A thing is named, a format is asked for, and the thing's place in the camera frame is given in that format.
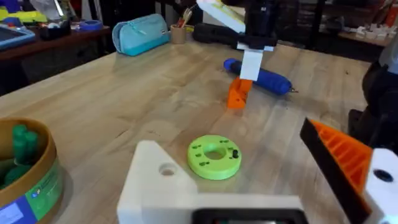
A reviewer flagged bare white left gripper left finger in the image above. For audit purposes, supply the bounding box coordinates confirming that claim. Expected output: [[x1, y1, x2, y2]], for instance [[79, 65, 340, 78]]
[[116, 139, 199, 224]]

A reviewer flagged white orange left gripper right finger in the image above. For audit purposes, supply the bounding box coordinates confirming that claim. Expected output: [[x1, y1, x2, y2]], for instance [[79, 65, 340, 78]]
[[299, 117, 398, 224]]

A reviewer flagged blue electric screwdriver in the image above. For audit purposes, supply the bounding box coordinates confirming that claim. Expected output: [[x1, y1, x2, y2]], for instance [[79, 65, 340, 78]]
[[223, 57, 299, 96]]

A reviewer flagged long black case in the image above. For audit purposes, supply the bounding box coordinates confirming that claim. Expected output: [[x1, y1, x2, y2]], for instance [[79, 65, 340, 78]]
[[192, 22, 241, 48]]

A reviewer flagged green disc with holes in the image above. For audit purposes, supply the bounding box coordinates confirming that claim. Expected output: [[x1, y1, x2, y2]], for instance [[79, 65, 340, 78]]
[[187, 134, 243, 181]]

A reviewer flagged right wrist upright flat plate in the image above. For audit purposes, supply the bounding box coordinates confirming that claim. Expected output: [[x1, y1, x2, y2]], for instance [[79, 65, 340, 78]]
[[195, 0, 247, 34]]

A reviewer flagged tan cup with sticks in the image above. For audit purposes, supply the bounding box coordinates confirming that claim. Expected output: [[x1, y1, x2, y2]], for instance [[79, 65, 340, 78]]
[[170, 4, 198, 45]]

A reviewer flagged teal zip bag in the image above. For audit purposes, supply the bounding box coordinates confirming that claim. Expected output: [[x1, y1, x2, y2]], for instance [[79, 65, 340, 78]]
[[111, 13, 172, 57]]

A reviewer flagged brown tub with green toys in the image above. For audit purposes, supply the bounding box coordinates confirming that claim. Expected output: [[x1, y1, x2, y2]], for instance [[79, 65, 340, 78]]
[[0, 117, 65, 224]]

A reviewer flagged shelf with white parts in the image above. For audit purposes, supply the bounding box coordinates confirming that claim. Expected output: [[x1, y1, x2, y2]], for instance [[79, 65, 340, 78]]
[[338, 22, 398, 48]]

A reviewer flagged dark wooden side table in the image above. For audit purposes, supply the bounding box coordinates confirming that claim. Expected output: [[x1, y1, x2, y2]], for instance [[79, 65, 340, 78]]
[[0, 26, 113, 96]]

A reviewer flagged black box with small items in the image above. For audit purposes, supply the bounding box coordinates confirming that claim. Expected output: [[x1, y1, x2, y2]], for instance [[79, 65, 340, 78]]
[[38, 19, 72, 42]]

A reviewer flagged blue flat tray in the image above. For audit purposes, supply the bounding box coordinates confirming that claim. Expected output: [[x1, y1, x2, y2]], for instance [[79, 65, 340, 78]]
[[0, 24, 36, 51]]

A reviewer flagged yellow board with blocks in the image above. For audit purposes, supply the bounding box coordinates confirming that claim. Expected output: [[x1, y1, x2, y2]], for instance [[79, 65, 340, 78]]
[[0, 6, 48, 24]]

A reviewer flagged blue tape ring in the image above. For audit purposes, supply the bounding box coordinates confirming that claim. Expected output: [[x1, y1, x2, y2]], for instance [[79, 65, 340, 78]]
[[78, 19, 104, 32]]

